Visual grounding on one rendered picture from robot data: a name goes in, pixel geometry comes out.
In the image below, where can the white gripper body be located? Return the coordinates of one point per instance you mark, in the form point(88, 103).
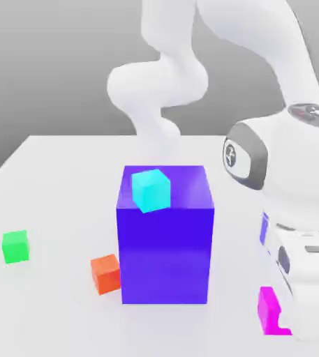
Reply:
point(312, 304)

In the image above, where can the small magenta cube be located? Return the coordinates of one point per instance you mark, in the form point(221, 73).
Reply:
point(268, 312)

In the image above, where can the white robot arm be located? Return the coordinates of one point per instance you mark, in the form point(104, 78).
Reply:
point(176, 78)

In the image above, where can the small cyan cube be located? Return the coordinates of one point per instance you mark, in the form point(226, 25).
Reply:
point(152, 192)

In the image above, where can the small orange cube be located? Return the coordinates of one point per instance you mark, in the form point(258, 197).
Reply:
point(107, 276)

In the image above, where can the small green cube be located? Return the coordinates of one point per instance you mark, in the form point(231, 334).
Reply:
point(15, 246)

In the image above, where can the large blue box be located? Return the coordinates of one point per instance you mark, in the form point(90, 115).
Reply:
point(164, 251)

